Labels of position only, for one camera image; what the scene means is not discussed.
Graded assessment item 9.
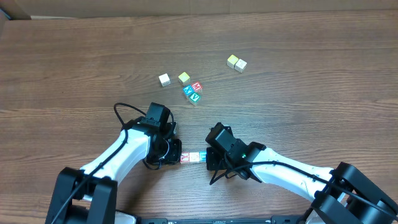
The green V wooden block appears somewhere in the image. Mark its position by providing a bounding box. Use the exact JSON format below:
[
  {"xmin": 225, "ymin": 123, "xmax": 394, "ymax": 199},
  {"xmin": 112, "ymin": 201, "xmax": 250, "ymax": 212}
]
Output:
[{"xmin": 188, "ymin": 93, "xmax": 201, "ymax": 105}]

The blue X wooden block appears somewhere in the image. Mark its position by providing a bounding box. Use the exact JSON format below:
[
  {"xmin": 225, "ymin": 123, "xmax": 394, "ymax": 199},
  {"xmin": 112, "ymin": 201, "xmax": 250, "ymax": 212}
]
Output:
[{"xmin": 183, "ymin": 85, "xmax": 195, "ymax": 98}]

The yellow ring wooden block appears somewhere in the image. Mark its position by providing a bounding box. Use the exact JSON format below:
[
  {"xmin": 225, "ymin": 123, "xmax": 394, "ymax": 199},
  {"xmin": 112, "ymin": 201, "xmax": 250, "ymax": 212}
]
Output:
[{"xmin": 234, "ymin": 58, "xmax": 247, "ymax": 73}]

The plain cream wooden block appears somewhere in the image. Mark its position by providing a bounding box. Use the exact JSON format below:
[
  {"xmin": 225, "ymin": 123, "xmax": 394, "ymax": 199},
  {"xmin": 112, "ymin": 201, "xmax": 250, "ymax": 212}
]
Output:
[{"xmin": 189, "ymin": 152, "xmax": 200, "ymax": 163}]

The white picture wooden block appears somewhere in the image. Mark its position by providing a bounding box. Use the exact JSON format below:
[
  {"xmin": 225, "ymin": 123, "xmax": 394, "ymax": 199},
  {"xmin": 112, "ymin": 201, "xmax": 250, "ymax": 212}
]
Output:
[{"xmin": 159, "ymin": 73, "xmax": 171, "ymax": 86}]

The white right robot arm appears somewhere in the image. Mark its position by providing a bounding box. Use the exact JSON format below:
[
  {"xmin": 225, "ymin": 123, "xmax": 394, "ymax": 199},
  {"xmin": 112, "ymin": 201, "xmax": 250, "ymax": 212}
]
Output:
[{"xmin": 206, "ymin": 142, "xmax": 397, "ymax": 223}]

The yellow top wooden block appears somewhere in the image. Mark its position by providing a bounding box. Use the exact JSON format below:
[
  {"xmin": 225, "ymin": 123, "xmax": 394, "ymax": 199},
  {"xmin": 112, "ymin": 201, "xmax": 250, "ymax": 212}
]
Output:
[{"xmin": 226, "ymin": 54, "xmax": 239, "ymax": 69}]

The red M wooden block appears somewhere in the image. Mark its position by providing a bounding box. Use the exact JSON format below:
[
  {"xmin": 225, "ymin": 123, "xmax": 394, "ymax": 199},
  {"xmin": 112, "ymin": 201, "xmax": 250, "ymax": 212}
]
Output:
[{"xmin": 191, "ymin": 82, "xmax": 203, "ymax": 93}]

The blue D wooden block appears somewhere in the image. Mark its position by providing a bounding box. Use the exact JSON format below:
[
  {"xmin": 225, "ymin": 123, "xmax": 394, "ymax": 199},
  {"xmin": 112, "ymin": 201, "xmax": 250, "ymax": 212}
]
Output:
[{"xmin": 199, "ymin": 151, "xmax": 206, "ymax": 162}]

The red Y wooden block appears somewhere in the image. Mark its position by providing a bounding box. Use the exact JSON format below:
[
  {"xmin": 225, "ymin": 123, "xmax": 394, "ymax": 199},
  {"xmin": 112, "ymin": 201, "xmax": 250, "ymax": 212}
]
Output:
[{"xmin": 180, "ymin": 152, "xmax": 190, "ymax": 164}]

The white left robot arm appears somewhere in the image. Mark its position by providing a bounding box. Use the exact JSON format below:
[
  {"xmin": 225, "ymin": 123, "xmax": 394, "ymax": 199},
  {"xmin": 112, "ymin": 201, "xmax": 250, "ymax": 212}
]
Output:
[{"xmin": 45, "ymin": 117, "xmax": 182, "ymax": 224}]

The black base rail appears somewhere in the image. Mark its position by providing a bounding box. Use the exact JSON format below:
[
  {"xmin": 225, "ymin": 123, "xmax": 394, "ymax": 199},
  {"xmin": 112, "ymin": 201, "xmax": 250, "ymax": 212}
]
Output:
[{"xmin": 114, "ymin": 210, "xmax": 315, "ymax": 224}]

